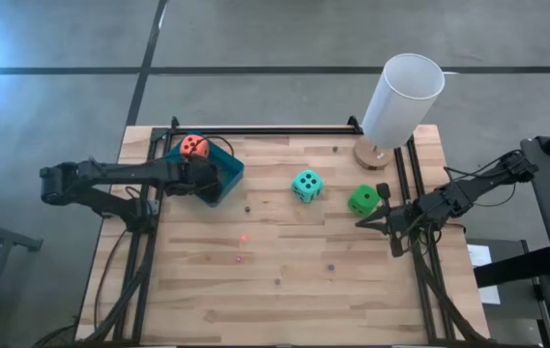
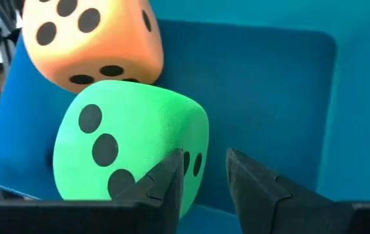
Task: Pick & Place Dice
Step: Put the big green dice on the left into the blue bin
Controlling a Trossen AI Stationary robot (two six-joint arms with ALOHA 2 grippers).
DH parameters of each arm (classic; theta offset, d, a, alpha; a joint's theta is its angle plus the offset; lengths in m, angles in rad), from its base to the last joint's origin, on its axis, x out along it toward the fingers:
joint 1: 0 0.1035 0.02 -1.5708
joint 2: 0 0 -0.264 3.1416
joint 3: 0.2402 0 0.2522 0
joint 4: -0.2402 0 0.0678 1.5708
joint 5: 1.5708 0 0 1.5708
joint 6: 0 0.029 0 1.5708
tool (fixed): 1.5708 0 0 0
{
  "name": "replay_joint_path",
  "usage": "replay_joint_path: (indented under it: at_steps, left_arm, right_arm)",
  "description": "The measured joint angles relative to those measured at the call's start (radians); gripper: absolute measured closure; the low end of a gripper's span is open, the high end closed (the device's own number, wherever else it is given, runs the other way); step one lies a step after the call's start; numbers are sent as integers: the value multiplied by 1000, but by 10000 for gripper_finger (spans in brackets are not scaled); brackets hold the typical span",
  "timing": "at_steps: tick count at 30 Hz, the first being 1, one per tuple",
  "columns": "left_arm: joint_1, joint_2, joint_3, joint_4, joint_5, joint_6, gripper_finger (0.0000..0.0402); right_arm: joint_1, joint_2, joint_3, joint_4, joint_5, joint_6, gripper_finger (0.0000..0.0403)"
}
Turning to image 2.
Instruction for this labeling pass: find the large green foam die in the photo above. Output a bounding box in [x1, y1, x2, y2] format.
[52, 79, 210, 219]

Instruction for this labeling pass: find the large orange foam die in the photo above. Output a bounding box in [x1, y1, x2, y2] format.
[21, 0, 165, 95]

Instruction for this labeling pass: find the blue plastic bin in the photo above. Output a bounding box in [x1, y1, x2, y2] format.
[0, 0, 370, 234]

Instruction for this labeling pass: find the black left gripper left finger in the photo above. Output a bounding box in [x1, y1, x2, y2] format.
[0, 148, 185, 234]

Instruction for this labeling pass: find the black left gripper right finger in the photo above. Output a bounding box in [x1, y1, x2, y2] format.
[226, 148, 370, 234]

